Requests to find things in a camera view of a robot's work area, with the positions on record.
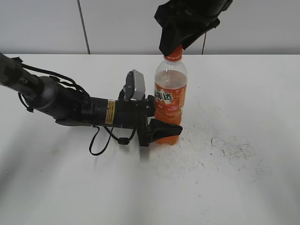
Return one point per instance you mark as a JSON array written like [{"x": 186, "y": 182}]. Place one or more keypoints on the orange bottle cap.
[{"x": 176, "y": 55}]

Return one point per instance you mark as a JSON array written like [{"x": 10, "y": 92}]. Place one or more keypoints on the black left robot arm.
[{"x": 70, "y": 104}]

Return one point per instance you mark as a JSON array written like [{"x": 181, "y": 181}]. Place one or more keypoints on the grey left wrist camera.
[{"x": 134, "y": 87}]

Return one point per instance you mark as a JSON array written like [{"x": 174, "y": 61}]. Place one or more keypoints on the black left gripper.
[{"x": 134, "y": 115}]

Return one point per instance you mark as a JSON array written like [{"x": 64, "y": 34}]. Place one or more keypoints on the orange soda plastic bottle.
[{"x": 170, "y": 90}]

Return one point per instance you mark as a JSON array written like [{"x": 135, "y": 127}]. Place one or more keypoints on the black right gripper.
[{"x": 176, "y": 16}]

